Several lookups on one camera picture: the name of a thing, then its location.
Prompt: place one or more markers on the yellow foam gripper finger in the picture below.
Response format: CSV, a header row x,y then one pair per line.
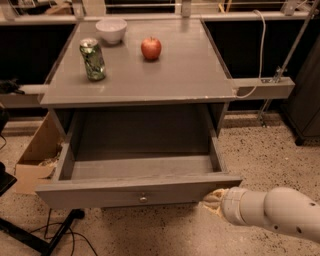
x,y
215,196
214,210

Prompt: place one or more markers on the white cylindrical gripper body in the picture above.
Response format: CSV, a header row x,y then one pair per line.
x,y
231,203

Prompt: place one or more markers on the grey top drawer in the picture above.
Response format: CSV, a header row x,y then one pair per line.
x,y
137,156

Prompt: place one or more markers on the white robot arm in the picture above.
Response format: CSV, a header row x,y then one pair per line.
x,y
281,210

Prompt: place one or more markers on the grey drawer cabinet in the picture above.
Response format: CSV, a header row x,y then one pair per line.
x,y
187,61

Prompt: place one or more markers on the dark cabinet at right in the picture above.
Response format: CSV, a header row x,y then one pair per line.
x,y
303,108

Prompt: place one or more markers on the metal diagonal rod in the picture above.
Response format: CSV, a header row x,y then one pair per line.
x,y
280,70

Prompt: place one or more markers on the red apple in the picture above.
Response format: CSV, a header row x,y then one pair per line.
x,y
151,48

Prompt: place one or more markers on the black stand base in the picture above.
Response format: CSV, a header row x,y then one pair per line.
x,y
41,246

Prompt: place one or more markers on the cardboard box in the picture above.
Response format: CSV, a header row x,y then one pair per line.
x,y
37,164

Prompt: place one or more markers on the green soda can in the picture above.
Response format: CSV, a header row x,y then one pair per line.
x,y
93,59

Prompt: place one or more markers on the white ceramic bowl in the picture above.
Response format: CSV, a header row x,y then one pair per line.
x,y
111,30

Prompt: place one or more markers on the black object at left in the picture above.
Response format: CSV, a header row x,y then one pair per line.
x,y
10,86

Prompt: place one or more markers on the grey horizontal rail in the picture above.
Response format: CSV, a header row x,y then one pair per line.
x,y
48,96

